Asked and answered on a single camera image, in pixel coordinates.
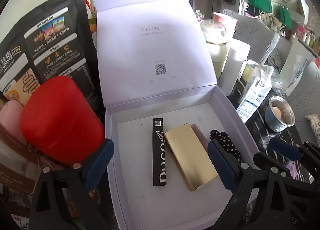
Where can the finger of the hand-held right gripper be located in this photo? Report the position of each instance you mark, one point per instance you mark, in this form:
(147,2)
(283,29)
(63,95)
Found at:
(280,166)
(285,147)

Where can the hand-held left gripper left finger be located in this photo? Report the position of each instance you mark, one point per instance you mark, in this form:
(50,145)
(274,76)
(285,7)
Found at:
(97,165)

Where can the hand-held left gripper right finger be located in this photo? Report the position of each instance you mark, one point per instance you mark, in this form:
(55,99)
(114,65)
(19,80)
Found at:
(222,167)

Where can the purple cosmetic box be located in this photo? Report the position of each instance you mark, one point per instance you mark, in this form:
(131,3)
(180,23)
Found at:
(298,172)

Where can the black polka dot scrunchie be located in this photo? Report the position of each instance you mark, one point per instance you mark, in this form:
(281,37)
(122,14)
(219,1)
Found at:
(227,145)

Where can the gold box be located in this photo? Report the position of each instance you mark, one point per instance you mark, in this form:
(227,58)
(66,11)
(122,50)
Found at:
(190,155)

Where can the long black cosmetic box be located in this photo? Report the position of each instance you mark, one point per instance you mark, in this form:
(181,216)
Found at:
(159,160)

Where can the white gift box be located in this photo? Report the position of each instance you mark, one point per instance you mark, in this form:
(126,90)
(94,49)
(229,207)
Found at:
(155,45)

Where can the metal bowl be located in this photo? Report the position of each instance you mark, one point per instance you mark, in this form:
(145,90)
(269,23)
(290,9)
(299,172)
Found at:
(275,123)

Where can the floral cushion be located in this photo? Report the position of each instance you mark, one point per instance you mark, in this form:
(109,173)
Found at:
(315,127)

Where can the brown egg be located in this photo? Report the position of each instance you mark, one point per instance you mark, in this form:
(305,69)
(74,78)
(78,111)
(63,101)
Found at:
(276,111)

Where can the grey leaf pattern chair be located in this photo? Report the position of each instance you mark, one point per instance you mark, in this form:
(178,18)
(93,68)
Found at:
(255,32)
(307,100)

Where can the red canister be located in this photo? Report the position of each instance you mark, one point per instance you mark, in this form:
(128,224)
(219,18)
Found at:
(62,120)

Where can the white blue milk carton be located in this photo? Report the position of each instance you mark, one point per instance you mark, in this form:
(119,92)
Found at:
(255,95)

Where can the clear jar of brown granules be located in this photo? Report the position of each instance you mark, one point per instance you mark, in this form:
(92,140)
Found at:
(17,165)

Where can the beige tape roll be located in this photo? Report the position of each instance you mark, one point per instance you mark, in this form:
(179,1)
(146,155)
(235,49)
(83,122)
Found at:
(250,72)

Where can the white paper towel roll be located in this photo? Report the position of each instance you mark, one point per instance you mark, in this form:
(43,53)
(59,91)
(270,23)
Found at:
(237,65)

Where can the pink cylinder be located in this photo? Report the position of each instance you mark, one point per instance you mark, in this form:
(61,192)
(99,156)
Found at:
(11,117)

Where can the shelf of bottles and jars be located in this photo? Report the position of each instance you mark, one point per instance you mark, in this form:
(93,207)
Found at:
(307,39)

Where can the white blender jar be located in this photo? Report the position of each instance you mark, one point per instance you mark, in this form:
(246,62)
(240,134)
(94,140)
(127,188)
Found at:
(217,52)

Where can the black printed food bag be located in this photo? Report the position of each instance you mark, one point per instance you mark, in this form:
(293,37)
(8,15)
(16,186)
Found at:
(57,45)

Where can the stack of pink paper cups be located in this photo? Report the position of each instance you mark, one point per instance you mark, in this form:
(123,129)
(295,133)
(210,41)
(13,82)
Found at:
(225,21)

